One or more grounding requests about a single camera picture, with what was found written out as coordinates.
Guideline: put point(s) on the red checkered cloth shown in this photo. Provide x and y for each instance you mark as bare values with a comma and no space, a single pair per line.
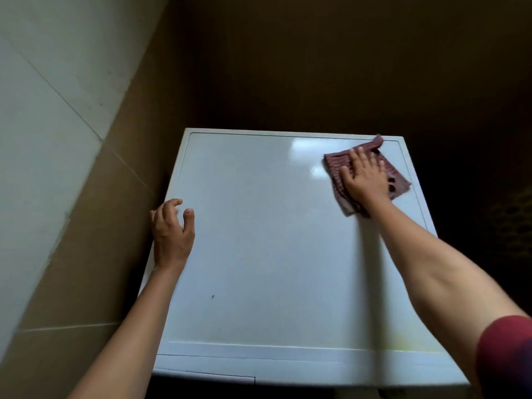
332,162

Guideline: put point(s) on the white washing machine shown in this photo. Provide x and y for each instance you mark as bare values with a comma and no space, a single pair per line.
270,253

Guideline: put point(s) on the person's right hand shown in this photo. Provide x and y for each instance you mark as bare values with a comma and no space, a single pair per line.
365,182

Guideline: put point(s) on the dark red shirt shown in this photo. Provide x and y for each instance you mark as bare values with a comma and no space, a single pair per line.
507,357

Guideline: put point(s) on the person's right forearm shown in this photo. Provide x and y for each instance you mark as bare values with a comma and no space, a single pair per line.
444,278

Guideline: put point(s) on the person's left forearm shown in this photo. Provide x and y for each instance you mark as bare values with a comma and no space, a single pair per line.
133,340

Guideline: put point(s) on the perforated plastic basket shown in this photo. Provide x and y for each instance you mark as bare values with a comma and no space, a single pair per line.
513,220

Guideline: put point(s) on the person's left hand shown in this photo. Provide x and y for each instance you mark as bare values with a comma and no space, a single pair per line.
170,241

